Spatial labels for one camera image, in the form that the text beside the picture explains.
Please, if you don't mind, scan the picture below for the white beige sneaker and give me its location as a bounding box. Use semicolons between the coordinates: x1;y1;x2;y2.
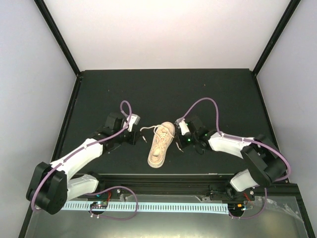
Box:
148;122;175;169

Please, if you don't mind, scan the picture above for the white shoelace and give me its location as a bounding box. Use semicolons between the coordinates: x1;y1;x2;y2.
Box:
140;122;175;152

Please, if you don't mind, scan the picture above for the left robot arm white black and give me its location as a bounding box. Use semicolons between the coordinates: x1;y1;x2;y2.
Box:
26;113;140;215

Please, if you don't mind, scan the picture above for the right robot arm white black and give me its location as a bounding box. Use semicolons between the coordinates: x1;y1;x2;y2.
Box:
175;116;288;200

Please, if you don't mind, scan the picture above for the left small circuit board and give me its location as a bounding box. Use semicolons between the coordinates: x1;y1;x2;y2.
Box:
90;201;108;209

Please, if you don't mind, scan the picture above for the small circuit board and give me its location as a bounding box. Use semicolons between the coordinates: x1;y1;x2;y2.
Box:
228;203;253;212
90;201;108;209

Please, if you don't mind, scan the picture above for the right small circuit board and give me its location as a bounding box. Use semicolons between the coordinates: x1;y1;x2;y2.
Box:
228;203;253;212

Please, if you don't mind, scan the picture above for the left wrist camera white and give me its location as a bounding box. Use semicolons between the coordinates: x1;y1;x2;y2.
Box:
127;114;140;132

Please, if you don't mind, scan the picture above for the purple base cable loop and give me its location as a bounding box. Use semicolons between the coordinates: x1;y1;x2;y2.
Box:
86;186;139;220

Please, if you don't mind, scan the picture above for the light blue slotted cable duct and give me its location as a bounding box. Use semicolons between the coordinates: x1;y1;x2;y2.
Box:
62;201;229;215

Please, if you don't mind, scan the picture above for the black front frame rail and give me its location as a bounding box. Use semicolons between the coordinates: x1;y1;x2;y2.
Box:
37;173;298;199

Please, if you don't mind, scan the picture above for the black aluminium frame left post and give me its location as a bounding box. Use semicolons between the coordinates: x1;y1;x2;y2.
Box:
33;0;81;75

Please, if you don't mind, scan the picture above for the black aluminium frame post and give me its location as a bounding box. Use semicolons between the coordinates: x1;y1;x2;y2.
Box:
252;0;302;75
33;0;81;75

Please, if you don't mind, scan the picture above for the black aluminium frame right post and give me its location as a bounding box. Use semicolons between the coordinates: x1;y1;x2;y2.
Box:
252;0;302;75

